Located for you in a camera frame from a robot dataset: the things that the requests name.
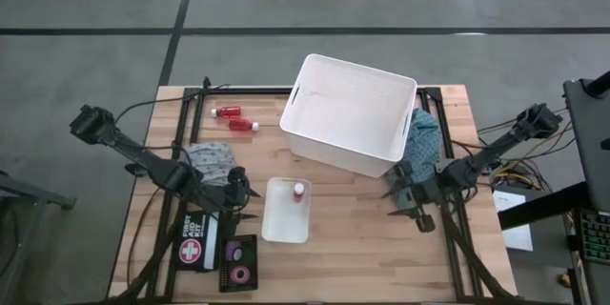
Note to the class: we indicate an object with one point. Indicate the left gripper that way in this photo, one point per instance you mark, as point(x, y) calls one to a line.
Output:
point(223, 198)

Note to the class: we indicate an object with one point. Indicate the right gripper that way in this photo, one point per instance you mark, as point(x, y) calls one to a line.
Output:
point(426, 194)

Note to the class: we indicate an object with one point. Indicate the small white plastic bin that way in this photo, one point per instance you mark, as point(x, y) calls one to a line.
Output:
point(281, 219)

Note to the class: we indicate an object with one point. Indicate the grey patterned cloth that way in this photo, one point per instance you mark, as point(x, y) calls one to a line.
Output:
point(212, 159)

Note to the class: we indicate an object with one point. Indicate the purple bandage roll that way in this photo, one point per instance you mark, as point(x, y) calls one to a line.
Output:
point(232, 250)

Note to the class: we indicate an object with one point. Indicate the teal patterned cloth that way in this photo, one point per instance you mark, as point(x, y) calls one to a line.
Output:
point(424, 143)

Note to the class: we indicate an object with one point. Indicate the red medicine bottle white cap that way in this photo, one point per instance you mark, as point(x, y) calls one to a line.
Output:
point(298, 194)
point(242, 125)
point(228, 112)

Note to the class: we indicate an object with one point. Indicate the large white perforated basket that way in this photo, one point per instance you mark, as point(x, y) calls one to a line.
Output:
point(348, 114)

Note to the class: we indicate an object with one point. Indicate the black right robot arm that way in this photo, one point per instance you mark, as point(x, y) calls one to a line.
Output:
point(495, 148)

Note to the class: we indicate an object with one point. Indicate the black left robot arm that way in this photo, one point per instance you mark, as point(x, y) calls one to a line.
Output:
point(138, 155)

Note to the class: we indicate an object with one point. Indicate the small black mesh basket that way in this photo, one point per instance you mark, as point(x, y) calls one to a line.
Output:
point(248, 252)

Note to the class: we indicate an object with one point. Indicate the black first aid kit pouch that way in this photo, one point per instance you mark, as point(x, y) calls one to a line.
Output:
point(197, 240)

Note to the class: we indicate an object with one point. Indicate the white paper sheet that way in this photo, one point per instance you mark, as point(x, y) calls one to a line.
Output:
point(517, 240)

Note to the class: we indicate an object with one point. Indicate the black desk beam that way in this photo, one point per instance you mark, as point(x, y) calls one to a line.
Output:
point(543, 207)

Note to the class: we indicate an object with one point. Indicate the small yellow object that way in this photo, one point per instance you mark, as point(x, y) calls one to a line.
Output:
point(565, 279)

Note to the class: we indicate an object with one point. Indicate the backlit computer keyboard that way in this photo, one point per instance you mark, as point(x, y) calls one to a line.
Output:
point(595, 236)

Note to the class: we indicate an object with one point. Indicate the grey metal table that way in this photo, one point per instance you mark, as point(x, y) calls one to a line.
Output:
point(28, 195)

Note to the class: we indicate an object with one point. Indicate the black bracket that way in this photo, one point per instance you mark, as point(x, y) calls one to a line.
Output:
point(136, 169)

